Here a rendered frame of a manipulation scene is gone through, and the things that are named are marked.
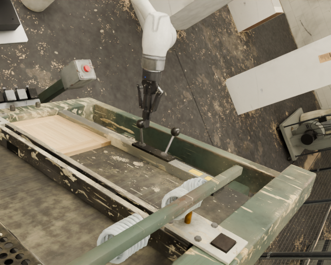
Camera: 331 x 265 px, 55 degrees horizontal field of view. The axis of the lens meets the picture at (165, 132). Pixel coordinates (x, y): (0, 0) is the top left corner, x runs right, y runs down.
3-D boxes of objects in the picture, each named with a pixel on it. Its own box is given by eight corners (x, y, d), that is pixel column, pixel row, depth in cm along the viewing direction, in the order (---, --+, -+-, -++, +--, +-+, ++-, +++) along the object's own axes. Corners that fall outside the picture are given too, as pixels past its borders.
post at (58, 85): (20, 111, 244) (71, 75, 195) (22, 119, 244) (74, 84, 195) (12, 112, 239) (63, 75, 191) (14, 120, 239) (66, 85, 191)
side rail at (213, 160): (101, 120, 191) (102, 102, 187) (280, 199, 130) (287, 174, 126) (93, 121, 186) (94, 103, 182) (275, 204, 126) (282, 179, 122)
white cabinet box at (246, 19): (236, 2, 610) (272, -19, 563) (247, 31, 613) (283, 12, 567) (226, 2, 575) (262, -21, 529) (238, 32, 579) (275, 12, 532)
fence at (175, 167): (65, 116, 170) (65, 109, 168) (221, 191, 117) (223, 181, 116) (57, 118, 166) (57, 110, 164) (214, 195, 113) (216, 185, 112)
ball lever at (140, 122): (142, 143, 137) (140, 116, 130) (148, 146, 135) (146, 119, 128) (136, 148, 135) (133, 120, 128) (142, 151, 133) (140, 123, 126)
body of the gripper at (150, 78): (166, 71, 125) (163, 94, 128) (150, 67, 129) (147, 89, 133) (154, 72, 119) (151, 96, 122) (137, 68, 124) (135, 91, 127)
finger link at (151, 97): (154, 84, 128) (157, 84, 127) (151, 111, 131) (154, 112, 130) (148, 84, 125) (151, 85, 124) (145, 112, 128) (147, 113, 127)
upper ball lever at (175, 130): (161, 156, 130) (175, 127, 132) (168, 160, 128) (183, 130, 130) (157, 154, 127) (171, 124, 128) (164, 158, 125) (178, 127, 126)
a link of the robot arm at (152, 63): (153, 52, 128) (151, 67, 130) (137, 52, 121) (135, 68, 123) (170, 57, 123) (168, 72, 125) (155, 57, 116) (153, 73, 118)
